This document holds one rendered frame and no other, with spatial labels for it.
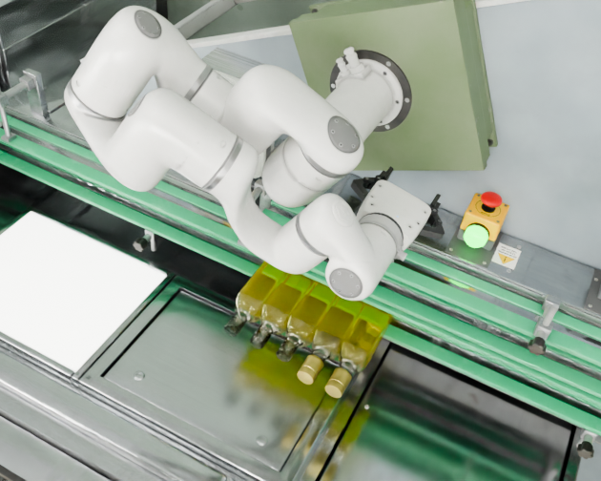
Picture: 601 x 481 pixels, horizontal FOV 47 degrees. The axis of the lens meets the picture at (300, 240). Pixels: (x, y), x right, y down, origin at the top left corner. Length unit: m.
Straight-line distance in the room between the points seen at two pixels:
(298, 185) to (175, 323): 0.62
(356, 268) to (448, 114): 0.39
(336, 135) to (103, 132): 0.31
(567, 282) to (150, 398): 0.83
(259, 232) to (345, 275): 0.14
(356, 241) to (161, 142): 0.29
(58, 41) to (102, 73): 1.17
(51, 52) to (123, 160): 1.22
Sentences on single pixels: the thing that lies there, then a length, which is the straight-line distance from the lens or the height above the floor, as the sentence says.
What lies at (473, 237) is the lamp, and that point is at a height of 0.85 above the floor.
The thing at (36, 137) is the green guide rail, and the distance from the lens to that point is 1.77.
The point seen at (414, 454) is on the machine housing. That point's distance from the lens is 1.44.
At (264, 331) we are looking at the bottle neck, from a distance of 1.33.
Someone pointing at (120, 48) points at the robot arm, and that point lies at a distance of 0.94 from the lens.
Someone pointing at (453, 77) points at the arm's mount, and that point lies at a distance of 1.18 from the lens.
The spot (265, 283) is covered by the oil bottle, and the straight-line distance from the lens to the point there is 1.39.
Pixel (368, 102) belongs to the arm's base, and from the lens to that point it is 1.16.
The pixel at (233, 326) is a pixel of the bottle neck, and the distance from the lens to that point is 1.34.
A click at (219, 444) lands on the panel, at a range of 1.35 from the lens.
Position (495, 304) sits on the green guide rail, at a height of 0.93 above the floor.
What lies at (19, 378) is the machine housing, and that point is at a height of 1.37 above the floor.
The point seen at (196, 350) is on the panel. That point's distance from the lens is 1.48.
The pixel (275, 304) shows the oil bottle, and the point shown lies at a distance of 1.36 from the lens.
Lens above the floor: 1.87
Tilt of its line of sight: 42 degrees down
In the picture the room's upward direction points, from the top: 142 degrees counter-clockwise
